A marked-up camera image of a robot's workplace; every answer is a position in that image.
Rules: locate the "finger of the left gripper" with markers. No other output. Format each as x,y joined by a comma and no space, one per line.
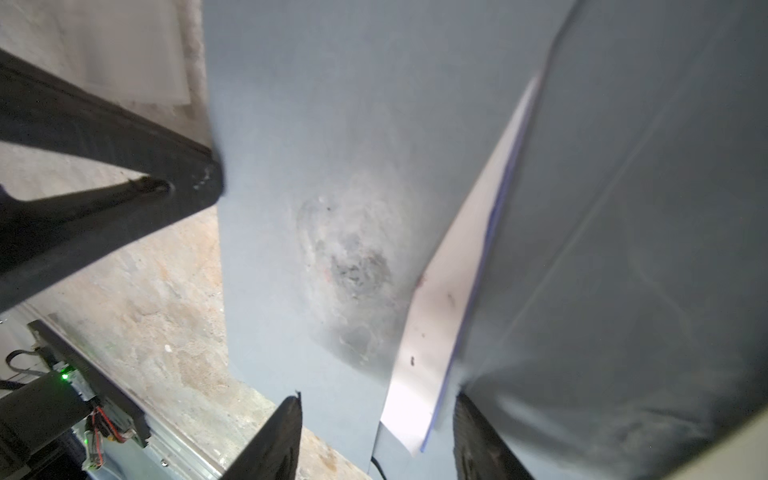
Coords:
44,241

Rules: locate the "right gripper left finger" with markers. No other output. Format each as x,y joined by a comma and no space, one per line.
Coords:
274,451

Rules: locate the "cream envelope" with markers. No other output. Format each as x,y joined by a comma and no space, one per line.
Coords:
742,455

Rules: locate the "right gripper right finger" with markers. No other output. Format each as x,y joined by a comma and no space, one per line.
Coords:
479,452

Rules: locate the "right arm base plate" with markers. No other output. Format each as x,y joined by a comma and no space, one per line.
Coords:
116,412

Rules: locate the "white paper sheet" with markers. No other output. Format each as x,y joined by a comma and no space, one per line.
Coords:
444,292

